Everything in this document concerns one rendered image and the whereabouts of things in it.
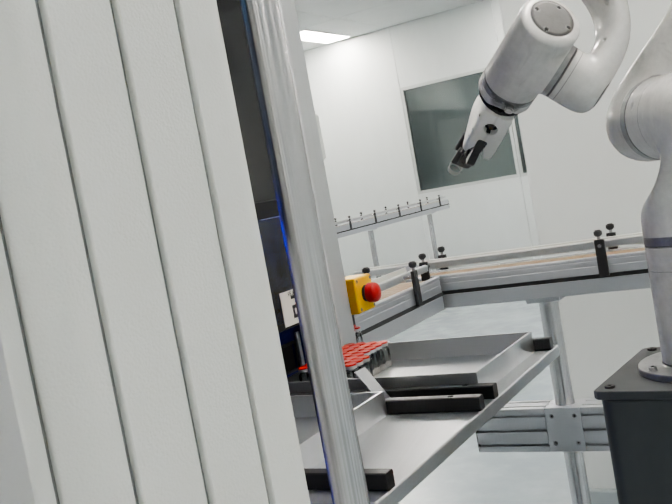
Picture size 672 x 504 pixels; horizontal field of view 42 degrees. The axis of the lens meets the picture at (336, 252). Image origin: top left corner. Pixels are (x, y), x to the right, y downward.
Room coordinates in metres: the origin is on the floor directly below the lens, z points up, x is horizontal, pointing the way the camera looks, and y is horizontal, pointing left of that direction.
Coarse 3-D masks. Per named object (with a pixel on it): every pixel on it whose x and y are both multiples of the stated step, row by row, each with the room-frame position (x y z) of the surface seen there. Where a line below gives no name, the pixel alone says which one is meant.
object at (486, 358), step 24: (480, 336) 1.51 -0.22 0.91; (504, 336) 1.49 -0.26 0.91; (528, 336) 1.45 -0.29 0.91; (408, 360) 1.58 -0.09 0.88; (432, 360) 1.54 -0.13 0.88; (456, 360) 1.50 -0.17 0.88; (480, 360) 1.47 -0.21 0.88; (504, 360) 1.35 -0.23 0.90; (288, 384) 1.41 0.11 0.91; (360, 384) 1.34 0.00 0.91; (384, 384) 1.32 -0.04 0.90; (408, 384) 1.30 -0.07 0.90; (432, 384) 1.28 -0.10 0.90
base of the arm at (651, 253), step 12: (648, 252) 1.26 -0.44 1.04; (660, 252) 1.24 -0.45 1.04; (648, 264) 1.27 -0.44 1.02; (660, 264) 1.24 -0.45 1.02; (660, 276) 1.24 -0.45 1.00; (660, 288) 1.25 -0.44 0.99; (660, 300) 1.25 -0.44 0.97; (660, 312) 1.25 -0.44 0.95; (660, 324) 1.26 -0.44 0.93; (660, 336) 1.27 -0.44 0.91; (648, 360) 1.31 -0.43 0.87; (660, 360) 1.30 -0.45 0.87; (648, 372) 1.25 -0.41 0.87; (660, 372) 1.23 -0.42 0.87
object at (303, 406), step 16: (304, 400) 1.30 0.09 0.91; (352, 400) 1.26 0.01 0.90; (368, 400) 1.19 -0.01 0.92; (384, 400) 1.23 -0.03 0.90; (304, 416) 1.30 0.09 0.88; (368, 416) 1.19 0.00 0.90; (384, 416) 1.22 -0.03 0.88; (304, 432) 1.21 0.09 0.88; (304, 448) 1.04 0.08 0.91; (320, 448) 1.07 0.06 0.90; (304, 464) 1.04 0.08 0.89
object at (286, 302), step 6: (282, 294) 1.52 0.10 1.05; (288, 294) 1.53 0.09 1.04; (282, 300) 1.51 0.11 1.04; (288, 300) 1.53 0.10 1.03; (294, 300) 1.54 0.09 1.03; (282, 306) 1.51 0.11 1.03; (288, 306) 1.53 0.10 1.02; (282, 312) 1.51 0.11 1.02; (288, 312) 1.52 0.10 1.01; (288, 318) 1.52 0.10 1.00; (294, 318) 1.54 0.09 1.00; (288, 324) 1.52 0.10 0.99
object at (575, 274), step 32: (608, 224) 2.26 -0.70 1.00; (480, 256) 2.34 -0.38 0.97; (512, 256) 2.29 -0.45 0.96; (576, 256) 2.27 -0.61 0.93; (608, 256) 2.15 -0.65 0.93; (640, 256) 2.11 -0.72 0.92; (448, 288) 2.37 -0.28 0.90; (480, 288) 2.32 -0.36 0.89; (512, 288) 2.28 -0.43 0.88; (544, 288) 2.23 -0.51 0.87; (576, 288) 2.19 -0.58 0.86; (608, 288) 2.15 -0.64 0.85; (640, 288) 2.12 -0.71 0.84
